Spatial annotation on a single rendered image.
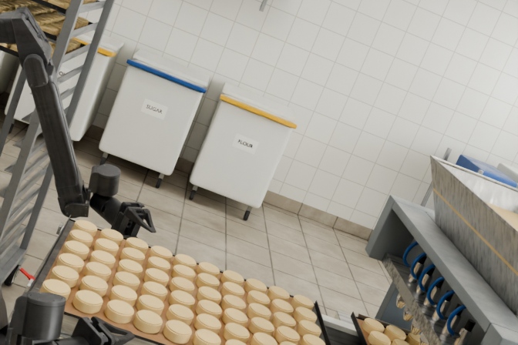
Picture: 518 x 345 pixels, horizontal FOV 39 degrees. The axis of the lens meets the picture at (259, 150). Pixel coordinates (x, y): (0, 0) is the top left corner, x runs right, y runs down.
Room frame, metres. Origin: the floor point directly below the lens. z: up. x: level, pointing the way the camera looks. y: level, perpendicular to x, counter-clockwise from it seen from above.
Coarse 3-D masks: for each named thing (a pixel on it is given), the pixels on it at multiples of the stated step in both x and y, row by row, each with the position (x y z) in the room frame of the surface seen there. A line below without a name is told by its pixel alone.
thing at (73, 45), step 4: (72, 40) 2.79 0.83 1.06; (76, 40) 2.82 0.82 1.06; (0, 44) 2.25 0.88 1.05; (4, 44) 2.26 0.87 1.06; (8, 44) 2.32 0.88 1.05; (12, 44) 2.33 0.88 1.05; (52, 44) 2.62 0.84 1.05; (72, 44) 2.72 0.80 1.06; (76, 44) 2.74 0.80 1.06; (8, 48) 2.30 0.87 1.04; (12, 48) 2.26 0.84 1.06; (16, 48) 2.26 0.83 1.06; (52, 48) 2.50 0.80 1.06; (68, 48) 2.62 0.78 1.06; (72, 48) 2.69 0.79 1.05; (76, 48) 2.77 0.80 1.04; (52, 52) 2.41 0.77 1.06; (68, 52) 2.62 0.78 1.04
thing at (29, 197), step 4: (32, 192) 2.82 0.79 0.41; (36, 192) 2.79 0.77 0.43; (28, 196) 2.76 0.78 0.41; (32, 196) 2.74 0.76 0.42; (24, 200) 2.70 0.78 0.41; (28, 200) 2.67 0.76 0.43; (20, 204) 2.65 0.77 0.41; (24, 204) 2.62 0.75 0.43; (16, 208) 2.61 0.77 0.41; (20, 208) 2.57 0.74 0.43; (12, 212) 2.56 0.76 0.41; (16, 212) 2.52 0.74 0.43; (12, 216) 2.48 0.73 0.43; (8, 220) 2.43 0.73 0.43
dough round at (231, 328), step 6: (228, 324) 1.30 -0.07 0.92; (234, 324) 1.31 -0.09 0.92; (228, 330) 1.28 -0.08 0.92; (234, 330) 1.29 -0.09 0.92; (240, 330) 1.30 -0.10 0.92; (246, 330) 1.31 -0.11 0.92; (228, 336) 1.28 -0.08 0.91; (234, 336) 1.27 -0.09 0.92; (240, 336) 1.28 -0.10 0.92; (246, 336) 1.29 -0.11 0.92; (246, 342) 1.29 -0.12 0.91
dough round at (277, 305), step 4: (276, 300) 1.50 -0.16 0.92; (280, 300) 1.51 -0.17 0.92; (272, 304) 1.49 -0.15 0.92; (276, 304) 1.48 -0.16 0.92; (280, 304) 1.49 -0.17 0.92; (284, 304) 1.50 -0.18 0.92; (288, 304) 1.51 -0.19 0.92; (272, 308) 1.48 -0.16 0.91; (276, 308) 1.48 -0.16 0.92; (280, 308) 1.48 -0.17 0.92; (284, 308) 1.48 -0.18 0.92; (288, 308) 1.49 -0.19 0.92; (292, 308) 1.50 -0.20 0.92; (272, 312) 1.48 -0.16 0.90; (276, 312) 1.47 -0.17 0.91; (284, 312) 1.47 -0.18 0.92; (288, 312) 1.48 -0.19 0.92; (292, 312) 1.49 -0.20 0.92
